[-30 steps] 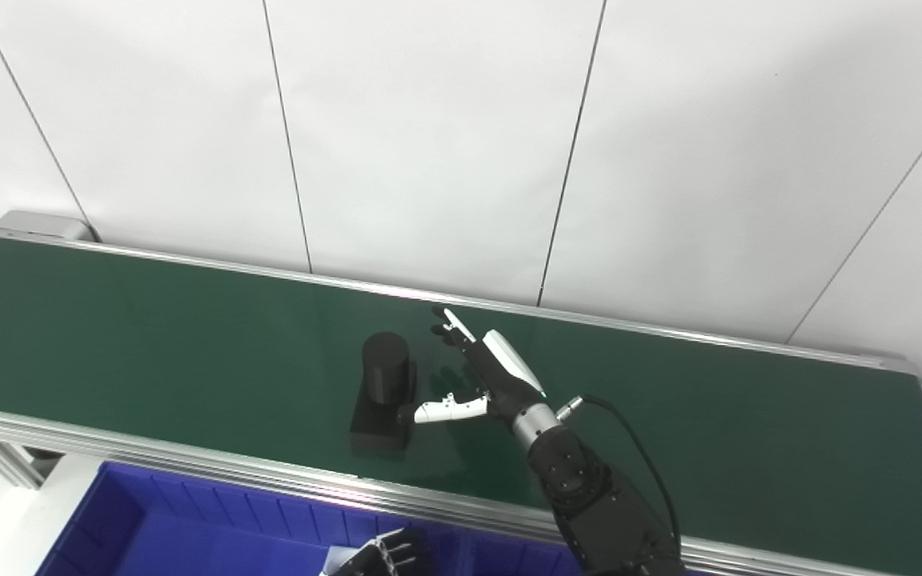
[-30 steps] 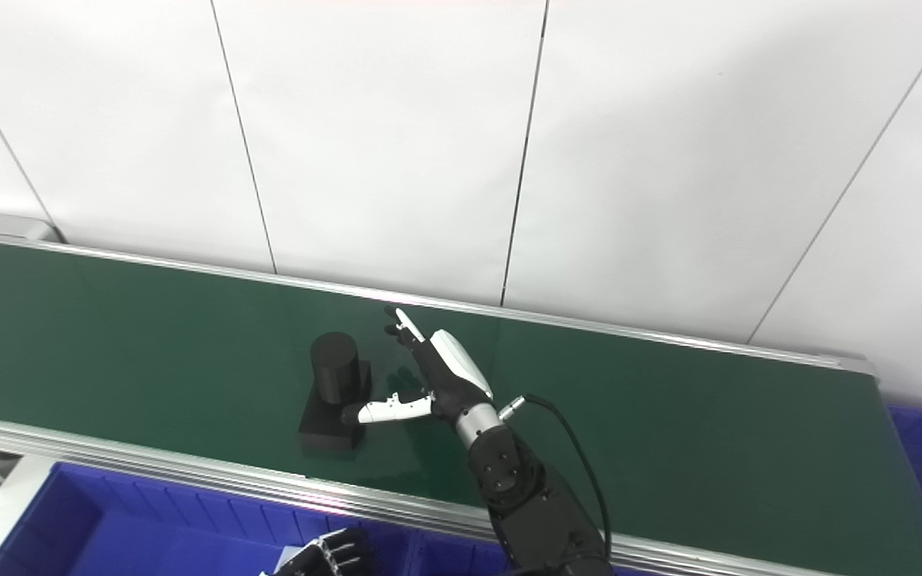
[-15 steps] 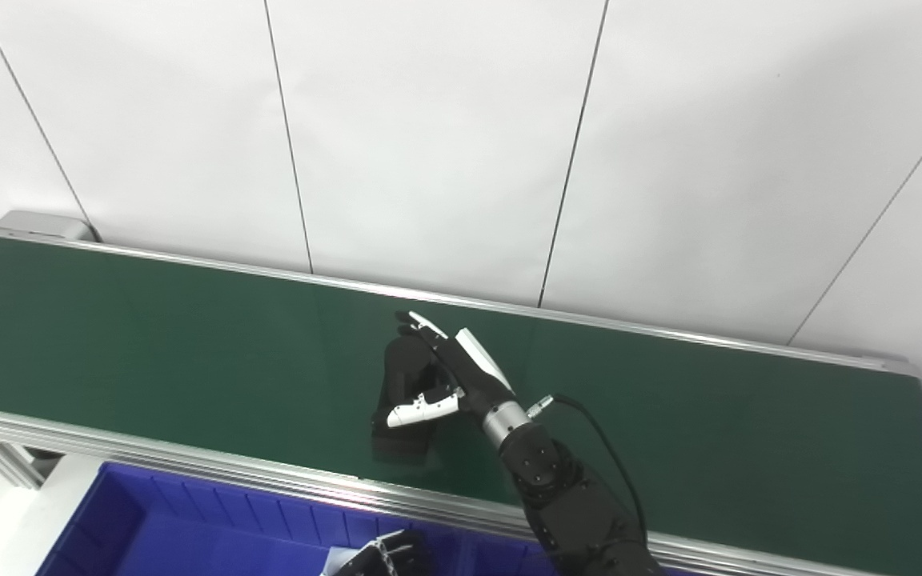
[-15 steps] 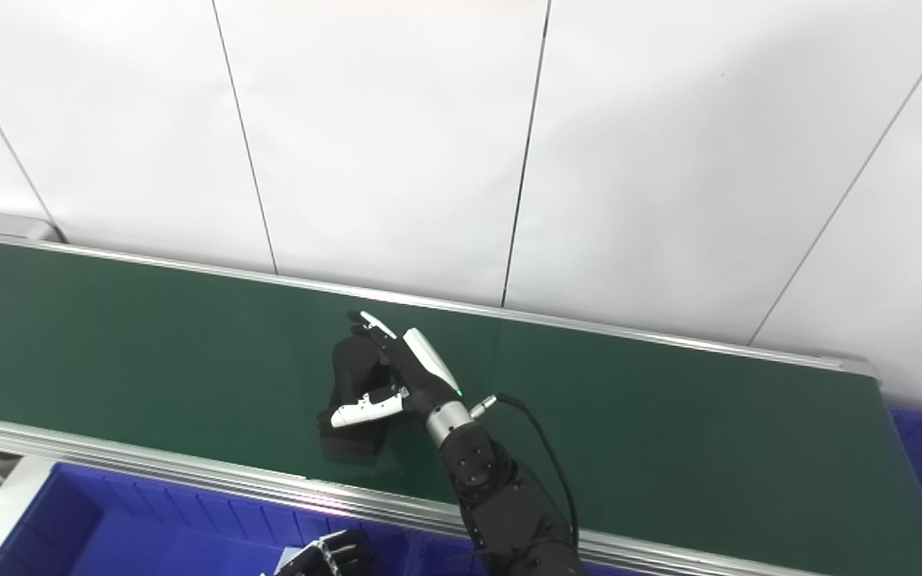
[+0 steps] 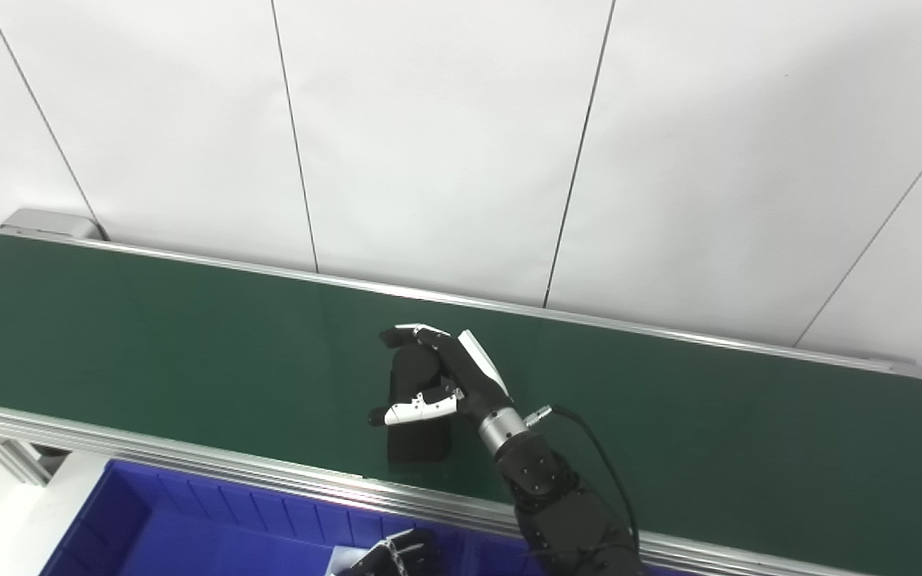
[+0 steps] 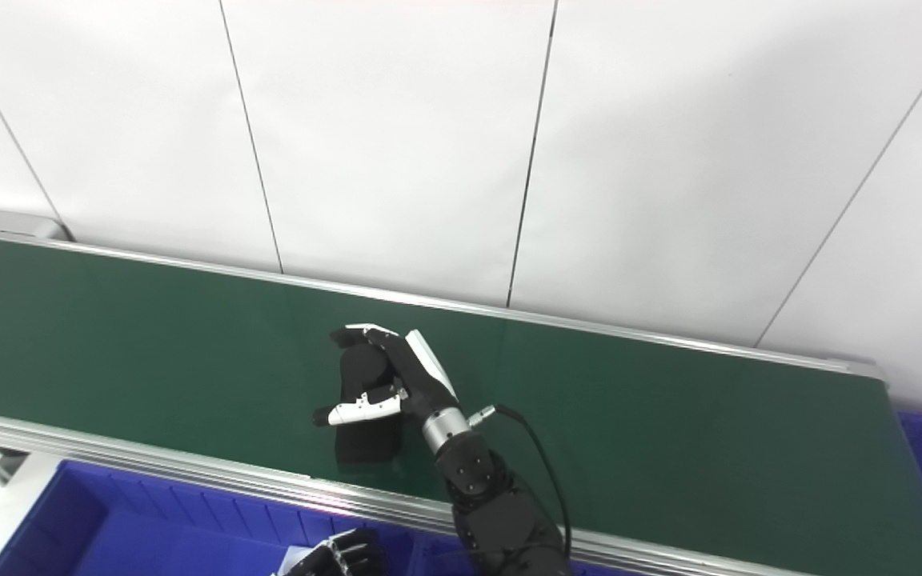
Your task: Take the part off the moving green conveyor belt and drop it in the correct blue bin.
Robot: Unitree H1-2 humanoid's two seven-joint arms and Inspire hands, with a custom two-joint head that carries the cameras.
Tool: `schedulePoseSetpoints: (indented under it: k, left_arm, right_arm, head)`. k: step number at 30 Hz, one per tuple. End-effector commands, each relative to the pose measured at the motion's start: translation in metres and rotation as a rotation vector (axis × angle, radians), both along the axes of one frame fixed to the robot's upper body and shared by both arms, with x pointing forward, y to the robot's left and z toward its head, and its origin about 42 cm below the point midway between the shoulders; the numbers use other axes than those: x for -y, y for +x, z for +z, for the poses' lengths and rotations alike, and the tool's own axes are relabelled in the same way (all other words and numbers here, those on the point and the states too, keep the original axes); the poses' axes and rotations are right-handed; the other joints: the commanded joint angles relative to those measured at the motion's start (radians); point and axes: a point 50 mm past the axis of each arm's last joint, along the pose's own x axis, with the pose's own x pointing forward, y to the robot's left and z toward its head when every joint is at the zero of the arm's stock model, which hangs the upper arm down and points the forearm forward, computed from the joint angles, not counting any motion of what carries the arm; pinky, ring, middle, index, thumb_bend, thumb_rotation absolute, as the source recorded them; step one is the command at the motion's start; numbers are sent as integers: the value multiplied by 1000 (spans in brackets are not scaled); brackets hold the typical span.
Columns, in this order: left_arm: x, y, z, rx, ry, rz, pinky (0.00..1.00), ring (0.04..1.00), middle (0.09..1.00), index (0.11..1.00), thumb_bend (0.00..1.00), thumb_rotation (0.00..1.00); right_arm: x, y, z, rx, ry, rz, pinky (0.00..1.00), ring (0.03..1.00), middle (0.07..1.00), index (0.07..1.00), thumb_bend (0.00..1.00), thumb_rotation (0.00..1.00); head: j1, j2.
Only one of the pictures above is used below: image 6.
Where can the black cylinder-on-block part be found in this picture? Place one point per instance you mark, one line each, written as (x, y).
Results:
(365, 444)

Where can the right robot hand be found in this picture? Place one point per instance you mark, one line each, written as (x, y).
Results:
(421, 376)

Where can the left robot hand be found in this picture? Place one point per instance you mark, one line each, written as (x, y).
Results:
(341, 560)

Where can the green conveyor belt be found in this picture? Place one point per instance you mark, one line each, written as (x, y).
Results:
(669, 448)
(189, 468)

